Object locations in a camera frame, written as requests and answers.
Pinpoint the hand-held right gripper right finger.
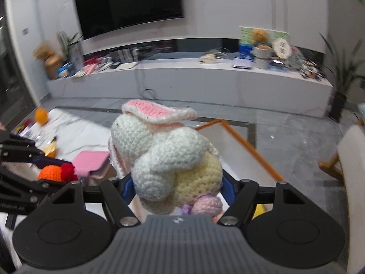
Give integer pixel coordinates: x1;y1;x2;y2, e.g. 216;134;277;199
217;170;304;227

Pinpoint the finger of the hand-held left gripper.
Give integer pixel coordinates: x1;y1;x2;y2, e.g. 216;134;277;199
0;166;72;204
0;133;63;169

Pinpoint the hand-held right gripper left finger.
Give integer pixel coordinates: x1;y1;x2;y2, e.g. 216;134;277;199
53;177;141;227

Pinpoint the orange crochet fruit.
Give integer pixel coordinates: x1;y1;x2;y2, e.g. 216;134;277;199
36;163;79;182

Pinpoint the orange storage box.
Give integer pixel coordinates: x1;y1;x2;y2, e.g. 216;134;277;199
125;119;288;220

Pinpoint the yellow plush toy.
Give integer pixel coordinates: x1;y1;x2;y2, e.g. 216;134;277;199
254;204;274;219

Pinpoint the pink leather wallet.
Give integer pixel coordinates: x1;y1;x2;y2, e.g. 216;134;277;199
71;151;112;177

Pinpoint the white crochet rabbit doll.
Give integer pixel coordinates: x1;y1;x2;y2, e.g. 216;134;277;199
108;99;224;216

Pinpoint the orange round object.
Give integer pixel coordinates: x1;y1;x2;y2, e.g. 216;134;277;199
35;107;49;125

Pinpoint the gold vase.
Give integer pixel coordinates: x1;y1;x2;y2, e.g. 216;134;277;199
44;54;65;80

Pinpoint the white marble television console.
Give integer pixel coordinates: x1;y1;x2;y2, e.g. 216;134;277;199
46;37;334;119

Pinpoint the slender green plant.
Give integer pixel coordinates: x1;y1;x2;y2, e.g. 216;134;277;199
57;31;83;63

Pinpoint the wooden armchair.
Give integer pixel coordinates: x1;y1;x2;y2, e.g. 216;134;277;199
318;124;365;274

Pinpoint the silver flat device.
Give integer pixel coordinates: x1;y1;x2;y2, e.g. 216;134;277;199
232;57;254;69

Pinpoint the white router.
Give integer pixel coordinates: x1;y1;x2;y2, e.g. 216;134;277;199
117;48;140;63

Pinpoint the white power strip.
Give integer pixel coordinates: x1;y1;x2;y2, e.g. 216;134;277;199
198;53;226;65

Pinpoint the tall potted plant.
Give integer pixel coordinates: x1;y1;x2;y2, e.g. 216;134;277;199
319;33;365;122

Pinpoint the black white block model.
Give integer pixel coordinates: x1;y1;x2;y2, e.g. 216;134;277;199
299;58;326;79

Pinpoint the round white fan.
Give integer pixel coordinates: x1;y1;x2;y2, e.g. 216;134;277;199
271;38;293;60

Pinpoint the small teddy bear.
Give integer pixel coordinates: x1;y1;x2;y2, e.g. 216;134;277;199
251;29;270;47

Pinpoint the black television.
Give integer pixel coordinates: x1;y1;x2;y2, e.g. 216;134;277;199
73;0;184;40

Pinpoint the black cable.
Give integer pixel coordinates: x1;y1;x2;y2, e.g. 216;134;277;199
141;63;157;99

